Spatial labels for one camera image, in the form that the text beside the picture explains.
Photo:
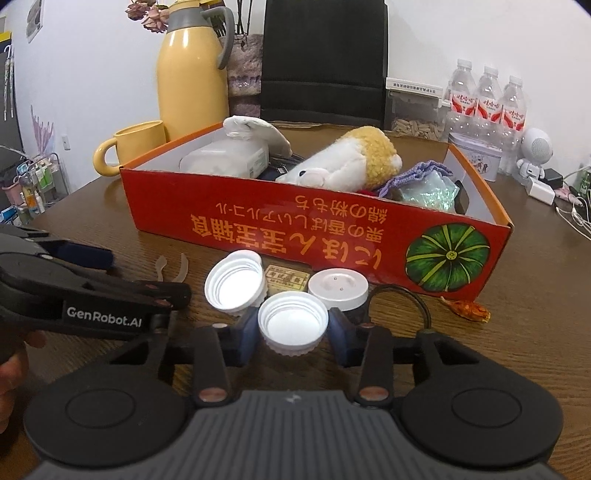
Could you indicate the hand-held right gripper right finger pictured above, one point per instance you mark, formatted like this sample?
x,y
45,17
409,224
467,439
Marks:
x,y
341,337

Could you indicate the grey metal tin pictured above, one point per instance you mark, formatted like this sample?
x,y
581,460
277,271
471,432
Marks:
x,y
475,157

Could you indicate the yellow white plush dog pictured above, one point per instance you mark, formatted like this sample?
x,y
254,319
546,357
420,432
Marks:
x,y
341,161

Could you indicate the yellow thermos jug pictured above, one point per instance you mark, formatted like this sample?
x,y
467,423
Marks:
x,y
189,83

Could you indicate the person's left hand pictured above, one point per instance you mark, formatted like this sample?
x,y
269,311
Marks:
x,y
11,383

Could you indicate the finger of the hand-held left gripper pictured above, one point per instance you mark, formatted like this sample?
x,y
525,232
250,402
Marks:
x,y
161,293
87,258

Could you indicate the white plastic bottle cap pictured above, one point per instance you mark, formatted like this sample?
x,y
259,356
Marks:
x,y
235,282
293,328

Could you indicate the black paper bag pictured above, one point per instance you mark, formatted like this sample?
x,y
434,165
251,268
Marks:
x,y
323,60

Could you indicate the small gold label box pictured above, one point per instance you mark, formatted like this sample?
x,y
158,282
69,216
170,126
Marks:
x,y
286,279

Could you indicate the black adapter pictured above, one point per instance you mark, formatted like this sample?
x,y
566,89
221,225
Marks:
x,y
554,177

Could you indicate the clear seed container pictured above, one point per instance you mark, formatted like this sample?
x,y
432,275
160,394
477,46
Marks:
x,y
415,124

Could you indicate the translucent bead container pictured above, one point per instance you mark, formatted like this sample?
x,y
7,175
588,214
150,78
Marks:
x,y
221,157

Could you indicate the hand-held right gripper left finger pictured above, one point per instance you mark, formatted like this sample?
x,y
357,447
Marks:
x,y
247,333

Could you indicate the iridescent clear plastic bag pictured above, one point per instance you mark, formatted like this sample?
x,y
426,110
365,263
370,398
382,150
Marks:
x,y
429,194

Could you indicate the wall poster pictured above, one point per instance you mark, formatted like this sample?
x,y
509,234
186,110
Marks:
x,y
34,18

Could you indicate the dried pink roses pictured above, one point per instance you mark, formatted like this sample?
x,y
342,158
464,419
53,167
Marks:
x,y
150,16

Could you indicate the white tissue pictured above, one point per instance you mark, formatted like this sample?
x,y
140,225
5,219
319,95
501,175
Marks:
x,y
258,129

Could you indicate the clear plastic tweezers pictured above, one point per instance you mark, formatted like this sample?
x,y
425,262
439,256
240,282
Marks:
x,y
181,270

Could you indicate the yellow mug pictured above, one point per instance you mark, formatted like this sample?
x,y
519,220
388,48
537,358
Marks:
x,y
138,143

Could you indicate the fuzzy purple vase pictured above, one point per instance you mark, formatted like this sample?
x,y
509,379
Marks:
x,y
244,69

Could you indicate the white wall socket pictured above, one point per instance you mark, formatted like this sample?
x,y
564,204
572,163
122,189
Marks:
x,y
65,141

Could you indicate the red cardboard box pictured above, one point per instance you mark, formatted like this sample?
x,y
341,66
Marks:
x,y
277,221

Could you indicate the white round puck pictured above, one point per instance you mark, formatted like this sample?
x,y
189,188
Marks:
x,y
337,290

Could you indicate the orange candy wrapper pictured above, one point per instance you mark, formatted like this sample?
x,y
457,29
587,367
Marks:
x,y
466,309

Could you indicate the purple knit cloth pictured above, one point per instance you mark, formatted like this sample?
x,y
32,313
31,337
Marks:
x,y
415,173

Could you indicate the clear water bottle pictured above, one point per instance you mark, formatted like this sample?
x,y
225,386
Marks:
x,y
461,101
513,120
489,108

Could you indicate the white charger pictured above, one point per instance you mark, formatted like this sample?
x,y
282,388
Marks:
x,y
540,191

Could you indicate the purple flower wall sticker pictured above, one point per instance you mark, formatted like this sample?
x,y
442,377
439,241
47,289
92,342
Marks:
x,y
42,131

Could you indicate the white robot figure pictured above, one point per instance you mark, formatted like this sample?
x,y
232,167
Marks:
x,y
535,150

